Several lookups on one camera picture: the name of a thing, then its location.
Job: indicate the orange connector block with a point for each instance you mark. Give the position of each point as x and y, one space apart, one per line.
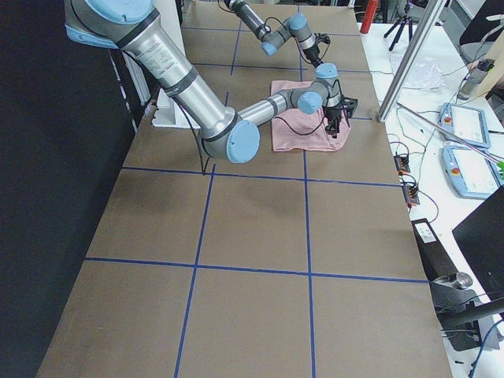
410 193
402 164

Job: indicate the red fire extinguisher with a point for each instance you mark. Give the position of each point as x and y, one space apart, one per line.
370 12

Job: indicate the grey water bottle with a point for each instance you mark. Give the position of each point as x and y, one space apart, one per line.
475 78

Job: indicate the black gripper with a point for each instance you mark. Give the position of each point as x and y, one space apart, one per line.
313 52
333 113

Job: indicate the black monitor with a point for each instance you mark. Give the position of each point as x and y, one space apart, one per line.
480 239

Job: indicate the black camera tripod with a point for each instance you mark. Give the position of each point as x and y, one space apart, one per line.
405 21

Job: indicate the black power box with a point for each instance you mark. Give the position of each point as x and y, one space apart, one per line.
434 257

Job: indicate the lower teach pendant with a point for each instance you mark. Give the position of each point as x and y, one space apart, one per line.
470 174

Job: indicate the upper teach pendant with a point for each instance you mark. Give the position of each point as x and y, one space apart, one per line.
467 123

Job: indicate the lower orange connector block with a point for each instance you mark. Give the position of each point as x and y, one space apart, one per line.
410 193

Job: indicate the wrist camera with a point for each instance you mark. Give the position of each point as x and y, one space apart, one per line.
322 38
349 105

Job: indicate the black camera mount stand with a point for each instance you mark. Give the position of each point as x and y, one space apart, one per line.
465 319

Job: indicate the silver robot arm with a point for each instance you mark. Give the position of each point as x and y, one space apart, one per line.
135 27
271 27

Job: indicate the teach pendant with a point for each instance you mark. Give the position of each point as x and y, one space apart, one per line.
470 174
467 123

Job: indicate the clear plastic bag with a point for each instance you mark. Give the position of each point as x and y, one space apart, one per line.
425 74

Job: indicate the upper orange connector block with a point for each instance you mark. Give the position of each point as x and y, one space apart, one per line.
402 164

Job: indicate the aluminium frame post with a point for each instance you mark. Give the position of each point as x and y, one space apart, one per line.
432 12

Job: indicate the pink Snoopy t-shirt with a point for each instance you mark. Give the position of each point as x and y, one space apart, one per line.
304 128

